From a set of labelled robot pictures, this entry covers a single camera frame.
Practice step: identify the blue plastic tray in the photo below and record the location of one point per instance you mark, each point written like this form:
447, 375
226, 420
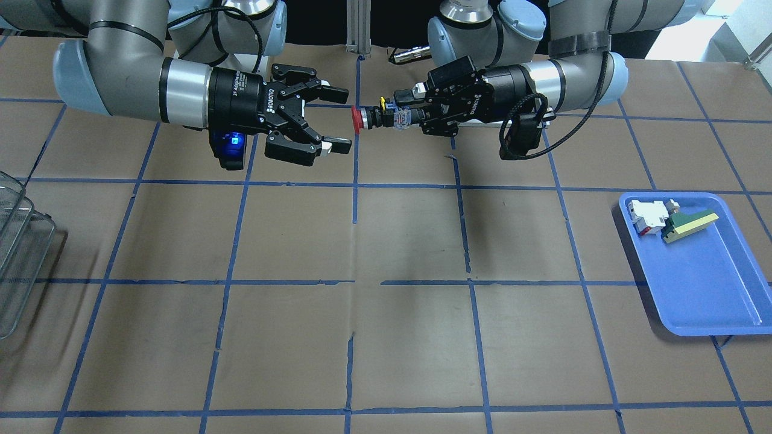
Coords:
708, 283

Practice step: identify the white circuit breaker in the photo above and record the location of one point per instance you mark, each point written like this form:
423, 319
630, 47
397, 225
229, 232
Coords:
648, 217

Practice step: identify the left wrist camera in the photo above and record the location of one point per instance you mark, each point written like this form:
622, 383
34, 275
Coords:
524, 135

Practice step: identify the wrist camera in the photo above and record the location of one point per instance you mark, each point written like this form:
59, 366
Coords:
524, 135
229, 148

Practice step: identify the red emergency stop button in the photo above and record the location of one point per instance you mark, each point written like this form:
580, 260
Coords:
385, 114

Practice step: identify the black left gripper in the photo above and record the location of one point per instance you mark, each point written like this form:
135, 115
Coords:
502, 87

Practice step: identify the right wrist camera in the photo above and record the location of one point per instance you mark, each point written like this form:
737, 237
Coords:
229, 148

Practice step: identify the green yellow terminal block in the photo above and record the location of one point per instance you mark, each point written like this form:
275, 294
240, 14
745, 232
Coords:
681, 224

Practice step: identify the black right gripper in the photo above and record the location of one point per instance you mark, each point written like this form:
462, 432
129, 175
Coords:
236, 96

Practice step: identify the silver cable connector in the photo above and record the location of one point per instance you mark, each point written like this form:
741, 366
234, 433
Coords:
411, 55

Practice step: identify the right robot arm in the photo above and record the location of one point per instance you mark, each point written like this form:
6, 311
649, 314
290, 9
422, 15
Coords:
121, 70

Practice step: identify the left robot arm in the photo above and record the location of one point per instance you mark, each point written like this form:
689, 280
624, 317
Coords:
514, 62

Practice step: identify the silver wire mesh shelf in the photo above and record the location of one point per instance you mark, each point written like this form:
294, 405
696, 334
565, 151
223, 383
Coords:
26, 235

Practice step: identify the aluminium frame post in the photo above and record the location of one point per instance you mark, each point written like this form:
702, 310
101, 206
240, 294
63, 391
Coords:
358, 13

